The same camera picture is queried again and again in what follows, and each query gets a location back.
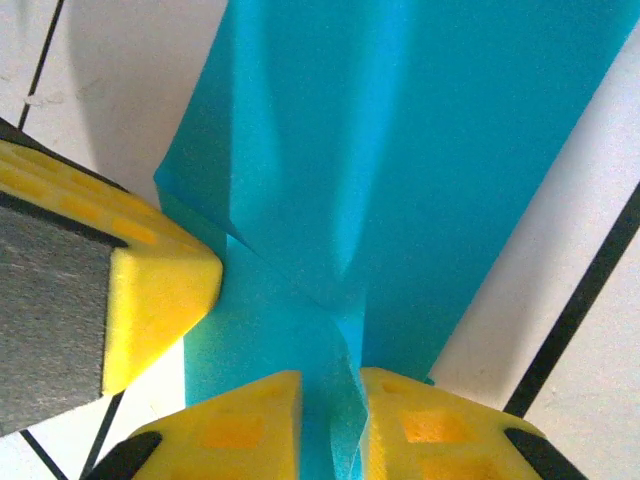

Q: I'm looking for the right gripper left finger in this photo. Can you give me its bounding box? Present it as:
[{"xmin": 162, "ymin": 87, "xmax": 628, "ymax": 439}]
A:
[{"xmin": 82, "ymin": 369, "xmax": 305, "ymax": 480}]

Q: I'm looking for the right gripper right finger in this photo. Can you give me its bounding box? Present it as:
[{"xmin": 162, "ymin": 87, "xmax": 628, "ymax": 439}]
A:
[{"xmin": 359, "ymin": 367, "xmax": 589, "ymax": 480}]

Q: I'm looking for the blue cloth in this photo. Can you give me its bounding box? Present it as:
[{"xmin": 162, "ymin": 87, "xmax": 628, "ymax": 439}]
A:
[{"xmin": 152, "ymin": 0, "xmax": 640, "ymax": 480}]

